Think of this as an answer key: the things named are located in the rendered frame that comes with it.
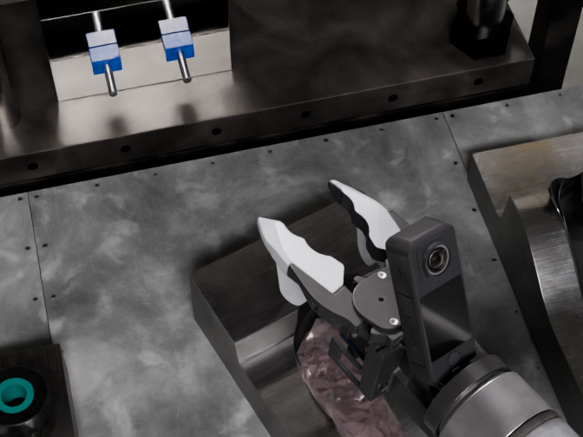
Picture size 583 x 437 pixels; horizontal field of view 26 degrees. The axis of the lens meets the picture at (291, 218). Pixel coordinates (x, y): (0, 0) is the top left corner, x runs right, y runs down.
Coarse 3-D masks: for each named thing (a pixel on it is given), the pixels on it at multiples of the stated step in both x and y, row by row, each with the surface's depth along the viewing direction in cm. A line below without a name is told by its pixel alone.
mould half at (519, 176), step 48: (528, 144) 177; (576, 144) 177; (480, 192) 176; (528, 192) 163; (528, 240) 160; (528, 288) 163; (576, 288) 159; (576, 336) 157; (576, 384) 153; (576, 432) 156
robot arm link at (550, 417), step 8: (536, 416) 85; (544, 416) 86; (552, 416) 86; (528, 424) 85; (536, 424) 85; (544, 424) 85; (552, 424) 85; (560, 424) 86; (520, 432) 85; (528, 432) 85; (536, 432) 85; (544, 432) 85; (552, 432) 85; (560, 432) 85; (568, 432) 86
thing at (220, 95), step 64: (256, 0) 204; (320, 0) 204; (384, 0) 204; (448, 0) 204; (256, 64) 196; (320, 64) 196; (384, 64) 196; (448, 64) 196; (512, 64) 197; (64, 128) 189; (128, 128) 189; (192, 128) 190; (256, 128) 194
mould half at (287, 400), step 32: (320, 224) 163; (352, 224) 163; (256, 256) 160; (352, 256) 160; (192, 288) 161; (224, 288) 158; (256, 288) 158; (224, 320) 155; (256, 320) 155; (288, 320) 156; (224, 352) 160; (256, 352) 156; (288, 352) 157; (480, 352) 154; (256, 384) 154; (288, 384) 154; (288, 416) 150; (320, 416) 149
